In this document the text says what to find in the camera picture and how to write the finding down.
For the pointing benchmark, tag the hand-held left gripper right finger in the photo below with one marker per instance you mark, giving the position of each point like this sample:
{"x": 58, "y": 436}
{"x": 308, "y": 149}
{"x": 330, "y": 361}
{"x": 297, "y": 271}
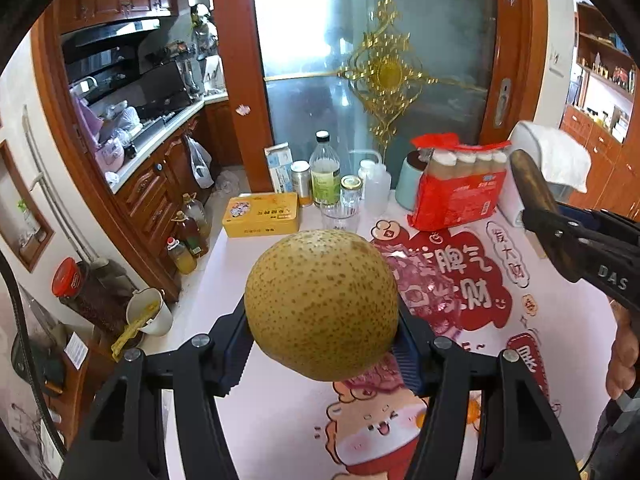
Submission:
{"x": 407, "y": 362}

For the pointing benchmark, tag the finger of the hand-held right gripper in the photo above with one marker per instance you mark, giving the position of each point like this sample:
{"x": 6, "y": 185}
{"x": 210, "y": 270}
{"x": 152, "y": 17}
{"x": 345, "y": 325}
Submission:
{"x": 555, "y": 240}
{"x": 580, "y": 211}

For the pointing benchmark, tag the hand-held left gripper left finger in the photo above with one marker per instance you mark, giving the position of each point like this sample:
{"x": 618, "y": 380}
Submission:
{"x": 235, "y": 357}

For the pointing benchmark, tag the yellow speckled pear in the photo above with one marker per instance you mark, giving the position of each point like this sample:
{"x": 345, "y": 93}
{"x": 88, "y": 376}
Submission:
{"x": 322, "y": 305}

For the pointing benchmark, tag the person's right hand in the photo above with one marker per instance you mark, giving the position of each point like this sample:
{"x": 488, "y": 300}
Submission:
{"x": 625, "y": 355}

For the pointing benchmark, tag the white towel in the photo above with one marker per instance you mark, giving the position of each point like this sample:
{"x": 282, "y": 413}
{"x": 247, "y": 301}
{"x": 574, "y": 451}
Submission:
{"x": 560, "y": 155}

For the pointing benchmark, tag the white tabletop appliance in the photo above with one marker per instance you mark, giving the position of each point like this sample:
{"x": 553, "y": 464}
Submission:
{"x": 515, "y": 195}

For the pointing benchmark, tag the wooden shelf cabinet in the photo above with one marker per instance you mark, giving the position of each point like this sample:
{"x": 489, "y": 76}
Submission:
{"x": 607, "y": 125}

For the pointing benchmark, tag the white bucket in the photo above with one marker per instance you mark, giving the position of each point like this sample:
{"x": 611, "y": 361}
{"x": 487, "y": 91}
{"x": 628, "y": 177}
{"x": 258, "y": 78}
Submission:
{"x": 150, "y": 312}

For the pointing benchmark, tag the red pack of drink bottles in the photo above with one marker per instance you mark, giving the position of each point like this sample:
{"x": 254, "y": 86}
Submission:
{"x": 455, "y": 195}

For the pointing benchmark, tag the cooking oil bottle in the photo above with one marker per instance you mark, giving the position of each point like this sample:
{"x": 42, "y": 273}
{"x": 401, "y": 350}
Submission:
{"x": 181, "y": 257}
{"x": 196, "y": 212}
{"x": 192, "y": 235}

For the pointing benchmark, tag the yellow tin box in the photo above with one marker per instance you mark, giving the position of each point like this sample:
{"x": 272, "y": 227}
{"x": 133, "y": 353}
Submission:
{"x": 262, "y": 216}

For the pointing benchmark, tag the teal canister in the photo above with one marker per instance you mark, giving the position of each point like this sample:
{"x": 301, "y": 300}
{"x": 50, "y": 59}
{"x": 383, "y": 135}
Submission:
{"x": 407, "y": 185}

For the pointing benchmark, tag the clear drinking glass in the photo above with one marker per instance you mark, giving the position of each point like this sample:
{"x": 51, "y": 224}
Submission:
{"x": 339, "y": 217}

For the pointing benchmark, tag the red lid jar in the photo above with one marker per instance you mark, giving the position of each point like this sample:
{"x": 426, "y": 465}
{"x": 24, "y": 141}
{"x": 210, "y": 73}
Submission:
{"x": 82, "y": 292}

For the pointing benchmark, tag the white plastic bottle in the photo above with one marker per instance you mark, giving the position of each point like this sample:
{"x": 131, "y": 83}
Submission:
{"x": 375, "y": 187}

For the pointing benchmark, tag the glass jar gold lid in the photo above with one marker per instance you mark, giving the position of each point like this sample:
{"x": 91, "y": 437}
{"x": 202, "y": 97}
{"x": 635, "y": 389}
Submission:
{"x": 351, "y": 192}

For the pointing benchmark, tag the wooden base cabinets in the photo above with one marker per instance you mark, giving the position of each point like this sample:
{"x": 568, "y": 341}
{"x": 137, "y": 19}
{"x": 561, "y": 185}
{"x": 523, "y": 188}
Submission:
{"x": 150, "y": 195}

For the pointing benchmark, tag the small gold can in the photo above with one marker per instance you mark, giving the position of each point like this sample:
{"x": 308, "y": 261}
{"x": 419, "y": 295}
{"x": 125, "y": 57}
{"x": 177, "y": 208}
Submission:
{"x": 301, "y": 185}

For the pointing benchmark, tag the white blue carton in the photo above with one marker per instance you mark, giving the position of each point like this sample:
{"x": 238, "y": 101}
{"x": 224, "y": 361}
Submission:
{"x": 280, "y": 170}

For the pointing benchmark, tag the white plastic bag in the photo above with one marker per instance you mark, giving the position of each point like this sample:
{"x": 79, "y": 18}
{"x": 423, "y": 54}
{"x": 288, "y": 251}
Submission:
{"x": 200, "y": 165}

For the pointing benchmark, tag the clear bottle black cap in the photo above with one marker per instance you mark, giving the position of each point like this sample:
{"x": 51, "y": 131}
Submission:
{"x": 325, "y": 175}

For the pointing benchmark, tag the pink rice cooker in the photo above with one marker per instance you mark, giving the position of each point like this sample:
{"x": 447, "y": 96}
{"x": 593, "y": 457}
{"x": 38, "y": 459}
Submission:
{"x": 112, "y": 155}

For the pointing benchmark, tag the golden door ornament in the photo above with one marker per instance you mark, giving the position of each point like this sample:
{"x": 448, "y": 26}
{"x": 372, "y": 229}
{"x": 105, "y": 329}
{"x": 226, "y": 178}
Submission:
{"x": 387, "y": 72}

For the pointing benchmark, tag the pink sticker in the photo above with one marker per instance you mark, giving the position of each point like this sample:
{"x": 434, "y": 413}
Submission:
{"x": 242, "y": 110}

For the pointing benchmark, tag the frosted glass door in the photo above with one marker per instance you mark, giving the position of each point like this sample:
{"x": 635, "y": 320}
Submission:
{"x": 310, "y": 35}

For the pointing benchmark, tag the range hood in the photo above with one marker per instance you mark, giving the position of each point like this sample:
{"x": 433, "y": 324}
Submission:
{"x": 107, "y": 32}

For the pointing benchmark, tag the white wall switch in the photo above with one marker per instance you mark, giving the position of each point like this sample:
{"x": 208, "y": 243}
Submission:
{"x": 555, "y": 61}

